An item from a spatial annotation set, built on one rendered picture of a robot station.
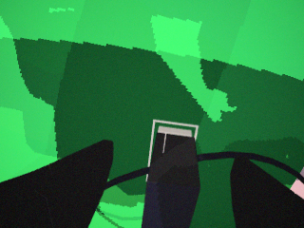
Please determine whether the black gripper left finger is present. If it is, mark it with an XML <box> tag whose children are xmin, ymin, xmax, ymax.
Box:
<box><xmin>0</xmin><ymin>141</ymin><xmax>113</xmax><ymax>228</ymax></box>

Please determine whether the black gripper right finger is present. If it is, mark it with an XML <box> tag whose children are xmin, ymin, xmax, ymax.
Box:
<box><xmin>229</xmin><ymin>156</ymin><xmax>304</xmax><ymax>228</ymax></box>

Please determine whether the green circuit board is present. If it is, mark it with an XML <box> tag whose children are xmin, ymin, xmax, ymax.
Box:
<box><xmin>0</xmin><ymin>0</ymin><xmax>304</xmax><ymax>228</ymax></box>

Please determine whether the black fan cable plug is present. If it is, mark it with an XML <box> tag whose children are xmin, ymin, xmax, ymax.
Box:
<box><xmin>105</xmin><ymin>133</ymin><xmax>304</xmax><ymax>228</ymax></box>

